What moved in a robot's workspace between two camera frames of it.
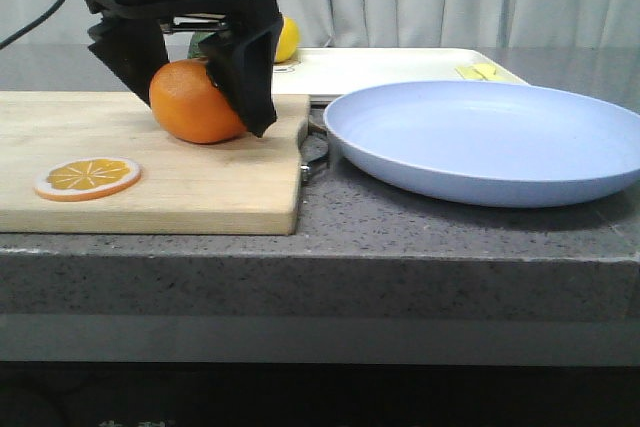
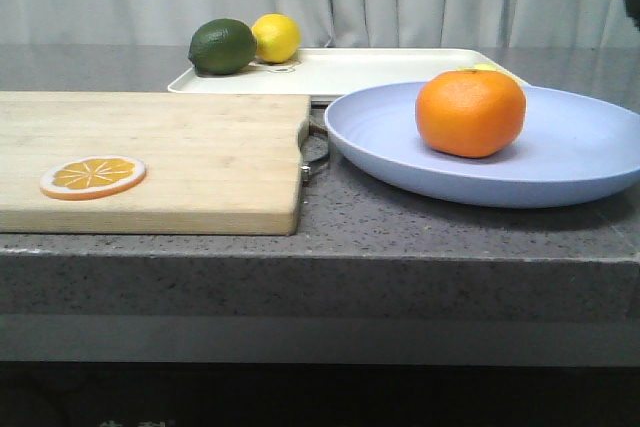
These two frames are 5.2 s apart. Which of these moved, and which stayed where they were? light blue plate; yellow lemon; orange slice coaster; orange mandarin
Moved: orange mandarin
Stayed: orange slice coaster; light blue plate; yellow lemon
